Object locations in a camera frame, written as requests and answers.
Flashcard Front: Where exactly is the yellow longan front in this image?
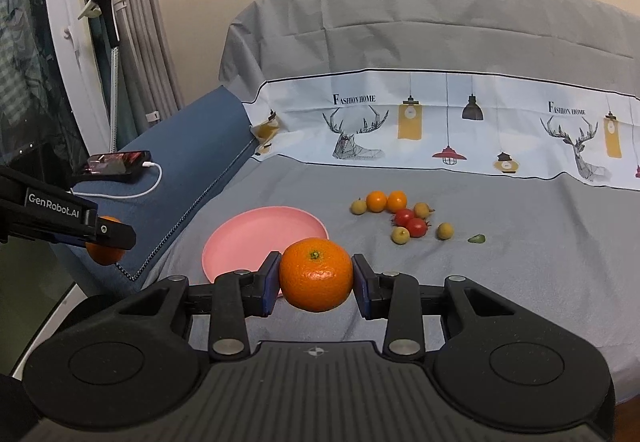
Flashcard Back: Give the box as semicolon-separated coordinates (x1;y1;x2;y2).
390;226;411;245

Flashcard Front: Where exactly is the red cherry tomato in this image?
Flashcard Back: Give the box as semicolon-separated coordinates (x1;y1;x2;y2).
405;217;428;238
393;208;414;227

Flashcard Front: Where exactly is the large orange mandarin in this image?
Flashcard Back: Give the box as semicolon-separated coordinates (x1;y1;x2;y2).
279;238;354;313

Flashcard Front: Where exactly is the orange mandarin with stem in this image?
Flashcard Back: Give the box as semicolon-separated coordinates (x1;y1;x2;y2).
85;215;125;266

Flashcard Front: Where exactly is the yellow longan with stem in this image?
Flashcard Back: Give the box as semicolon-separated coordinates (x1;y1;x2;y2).
413;202;434;220

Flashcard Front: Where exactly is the pink round plate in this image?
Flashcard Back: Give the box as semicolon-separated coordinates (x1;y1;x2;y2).
202;206;329;283

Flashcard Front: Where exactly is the small green leaf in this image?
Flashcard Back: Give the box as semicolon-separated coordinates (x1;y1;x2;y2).
468;234;486;243

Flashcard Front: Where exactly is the black smartphone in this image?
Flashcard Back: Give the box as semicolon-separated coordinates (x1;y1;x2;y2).
72;150;152;183

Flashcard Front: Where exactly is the blue sofa armrest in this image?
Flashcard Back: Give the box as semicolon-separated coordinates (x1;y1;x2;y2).
52;86;255;295

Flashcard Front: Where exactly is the grey curtain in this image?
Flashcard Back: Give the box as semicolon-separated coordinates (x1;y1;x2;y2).
116;0;184;146

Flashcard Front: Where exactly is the grey printed sofa cover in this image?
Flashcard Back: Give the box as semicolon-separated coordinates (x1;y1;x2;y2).
156;0;639;400

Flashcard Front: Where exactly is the white charging cable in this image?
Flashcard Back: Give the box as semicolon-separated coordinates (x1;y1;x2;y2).
71;161;164;201

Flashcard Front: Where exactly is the white round frame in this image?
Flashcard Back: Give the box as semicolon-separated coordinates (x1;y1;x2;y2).
46;0;110;155

